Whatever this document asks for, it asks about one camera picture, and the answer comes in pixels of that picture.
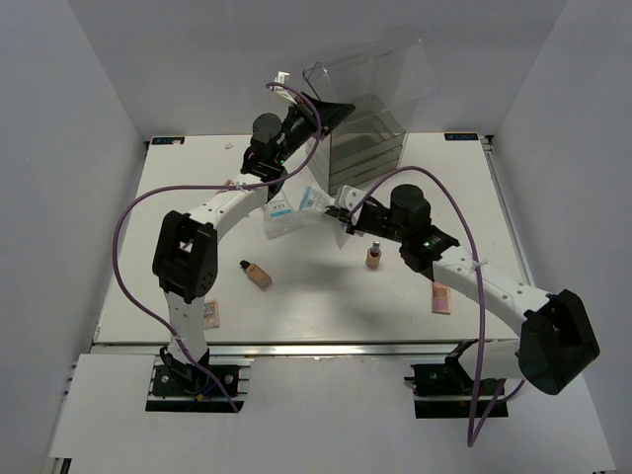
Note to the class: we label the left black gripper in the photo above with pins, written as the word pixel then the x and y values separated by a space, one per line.
pixel 331 113

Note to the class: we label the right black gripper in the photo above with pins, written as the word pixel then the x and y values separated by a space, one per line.
pixel 340 213

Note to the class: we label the white wipes pack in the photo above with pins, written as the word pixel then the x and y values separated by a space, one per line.
pixel 312 211
pixel 282 217

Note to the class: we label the foundation bottle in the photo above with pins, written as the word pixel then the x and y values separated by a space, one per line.
pixel 373 255
pixel 256 275

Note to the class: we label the clear acrylic drawer organizer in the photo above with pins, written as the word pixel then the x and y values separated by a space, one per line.
pixel 386 82

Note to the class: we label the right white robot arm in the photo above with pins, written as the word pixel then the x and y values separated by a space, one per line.
pixel 554 339

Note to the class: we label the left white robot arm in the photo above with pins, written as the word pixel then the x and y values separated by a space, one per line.
pixel 186 256

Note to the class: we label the right blue table label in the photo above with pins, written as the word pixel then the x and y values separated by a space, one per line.
pixel 461 136

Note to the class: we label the blue table label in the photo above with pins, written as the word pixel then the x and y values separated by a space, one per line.
pixel 167 140
pixel 461 136

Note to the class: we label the long pink blush palette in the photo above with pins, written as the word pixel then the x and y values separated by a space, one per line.
pixel 441 303

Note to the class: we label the colourful eyeshadow palette left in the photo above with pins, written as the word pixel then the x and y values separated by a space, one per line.
pixel 210 315

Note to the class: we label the left blue table label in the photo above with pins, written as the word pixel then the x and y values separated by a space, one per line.
pixel 167 140

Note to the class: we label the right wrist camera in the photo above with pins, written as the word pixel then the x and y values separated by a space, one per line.
pixel 347 197

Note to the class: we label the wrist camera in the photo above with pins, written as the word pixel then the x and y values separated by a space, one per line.
pixel 347 197
pixel 288 96

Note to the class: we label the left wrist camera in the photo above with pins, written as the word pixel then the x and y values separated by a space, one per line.
pixel 288 96

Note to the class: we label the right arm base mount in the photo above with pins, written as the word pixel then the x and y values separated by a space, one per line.
pixel 442 390

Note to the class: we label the aluminium table rail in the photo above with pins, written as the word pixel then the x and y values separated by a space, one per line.
pixel 336 349

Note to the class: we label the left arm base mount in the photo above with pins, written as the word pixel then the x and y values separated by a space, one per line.
pixel 169 392

